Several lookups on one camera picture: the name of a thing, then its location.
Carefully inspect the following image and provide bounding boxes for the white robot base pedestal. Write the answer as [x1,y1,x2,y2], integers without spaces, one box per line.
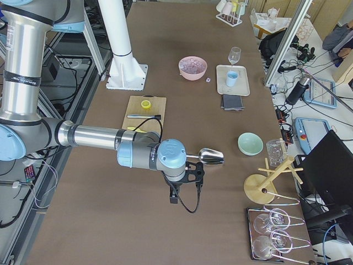
[98,0,148,91]

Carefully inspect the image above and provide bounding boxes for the pile of clear ice cubes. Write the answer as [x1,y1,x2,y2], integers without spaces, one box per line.
[179,58,206,74]

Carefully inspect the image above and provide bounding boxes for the cream rabbit tray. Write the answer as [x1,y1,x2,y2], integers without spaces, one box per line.
[216,65,250,96]

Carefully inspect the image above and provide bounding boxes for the light blue cup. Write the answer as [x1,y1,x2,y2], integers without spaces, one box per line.
[226,71,238,87]

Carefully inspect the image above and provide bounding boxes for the green plastic cup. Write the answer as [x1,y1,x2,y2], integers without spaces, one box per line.
[237,3,246,16]

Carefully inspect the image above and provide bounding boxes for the black monitor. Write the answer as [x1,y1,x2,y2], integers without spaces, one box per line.
[300,130,352,242]

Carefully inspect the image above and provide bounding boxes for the hanging wine glass upper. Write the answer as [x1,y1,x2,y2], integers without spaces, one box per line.
[253,208,305,235]

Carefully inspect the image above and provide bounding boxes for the steel muddler black tip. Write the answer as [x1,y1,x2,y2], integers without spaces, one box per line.
[126,114,162,120]

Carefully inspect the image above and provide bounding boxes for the green bowl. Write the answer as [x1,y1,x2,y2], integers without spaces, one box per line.
[238,132,264,156]

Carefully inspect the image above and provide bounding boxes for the clear glass mug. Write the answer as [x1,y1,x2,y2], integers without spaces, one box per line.
[266,139,287,167]

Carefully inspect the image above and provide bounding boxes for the black water bottle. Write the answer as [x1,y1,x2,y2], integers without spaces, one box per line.
[285,76,311,105]

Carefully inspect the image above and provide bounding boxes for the aluminium frame post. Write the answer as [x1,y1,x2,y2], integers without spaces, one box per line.
[264,0,312,87]

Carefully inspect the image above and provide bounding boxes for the grey folded cloth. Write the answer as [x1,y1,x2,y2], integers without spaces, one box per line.
[221,94,244,111]

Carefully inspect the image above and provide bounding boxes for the half lemon slice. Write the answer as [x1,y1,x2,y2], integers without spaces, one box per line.
[141,100,152,109]

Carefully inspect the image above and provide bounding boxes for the steel ice scoop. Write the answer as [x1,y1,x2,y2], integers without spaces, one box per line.
[186,148,224,165]

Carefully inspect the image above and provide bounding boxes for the blue teach pendant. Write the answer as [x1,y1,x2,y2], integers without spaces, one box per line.
[303,79,337,109]
[294,117,330,155]

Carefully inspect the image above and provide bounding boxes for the hanging wine glass lower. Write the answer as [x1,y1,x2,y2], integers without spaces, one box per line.
[252,229,312,262]

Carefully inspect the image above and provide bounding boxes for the hanging wine glass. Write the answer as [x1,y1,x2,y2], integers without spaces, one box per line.
[252,229,312,262]
[253,208,305,235]

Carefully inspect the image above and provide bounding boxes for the clear wine glass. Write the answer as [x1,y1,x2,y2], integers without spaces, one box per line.
[228,47,242,66]

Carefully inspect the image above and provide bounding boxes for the pink bowl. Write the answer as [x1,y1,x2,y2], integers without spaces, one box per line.
[178,56,207,81]

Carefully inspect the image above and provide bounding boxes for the bamboo cutting board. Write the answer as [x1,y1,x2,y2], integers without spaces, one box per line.
[122,96,167,129]

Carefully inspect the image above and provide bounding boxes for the white wire rack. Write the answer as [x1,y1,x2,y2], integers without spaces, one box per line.
[216,0,248,27]

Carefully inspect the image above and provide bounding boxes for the ice cubes in cup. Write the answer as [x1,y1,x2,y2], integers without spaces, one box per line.
[227,71,238,79]

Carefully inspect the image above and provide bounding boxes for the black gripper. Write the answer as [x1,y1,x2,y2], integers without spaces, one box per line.
[164,161,205,204]

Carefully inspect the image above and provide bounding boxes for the yellow plastic cup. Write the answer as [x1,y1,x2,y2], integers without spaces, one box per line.
[231,0,238,12]

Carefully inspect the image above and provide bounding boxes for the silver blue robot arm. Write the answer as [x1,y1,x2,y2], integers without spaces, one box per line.
[1,1,204,203]

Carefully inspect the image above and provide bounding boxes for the pink plastic cup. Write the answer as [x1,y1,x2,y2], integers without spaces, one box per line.
[216,0,232,15]

